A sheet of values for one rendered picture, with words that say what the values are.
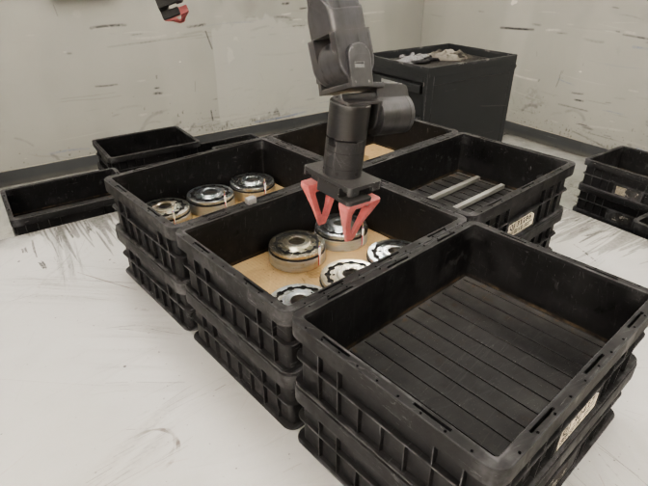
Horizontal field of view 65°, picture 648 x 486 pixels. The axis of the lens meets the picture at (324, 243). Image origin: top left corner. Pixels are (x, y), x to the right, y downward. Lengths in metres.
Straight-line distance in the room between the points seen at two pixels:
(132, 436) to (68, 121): 3.19
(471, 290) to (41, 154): 3.36
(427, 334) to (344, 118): 0.34
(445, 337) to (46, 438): 0.60
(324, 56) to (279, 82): 3.66
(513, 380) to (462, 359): 0.07
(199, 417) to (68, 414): 0.20
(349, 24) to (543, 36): 3.79
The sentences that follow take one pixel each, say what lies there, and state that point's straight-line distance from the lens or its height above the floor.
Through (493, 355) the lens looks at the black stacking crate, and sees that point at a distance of 0.77.
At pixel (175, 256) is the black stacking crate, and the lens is 0.90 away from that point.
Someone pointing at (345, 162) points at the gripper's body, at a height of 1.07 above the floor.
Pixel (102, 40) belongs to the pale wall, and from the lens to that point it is 3.84.
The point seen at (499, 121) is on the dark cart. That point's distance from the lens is 2.81.
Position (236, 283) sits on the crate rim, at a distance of 0.71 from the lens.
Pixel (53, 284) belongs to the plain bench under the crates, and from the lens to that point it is 1.24.
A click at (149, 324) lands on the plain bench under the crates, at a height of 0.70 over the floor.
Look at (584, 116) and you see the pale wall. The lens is 4.30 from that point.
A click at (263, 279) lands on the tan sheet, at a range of 0.88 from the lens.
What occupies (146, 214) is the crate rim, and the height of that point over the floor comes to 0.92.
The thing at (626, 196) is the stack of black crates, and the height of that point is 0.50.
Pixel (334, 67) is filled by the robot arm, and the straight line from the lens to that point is 0.70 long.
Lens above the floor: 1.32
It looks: 30 degrees down
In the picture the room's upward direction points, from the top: straight up
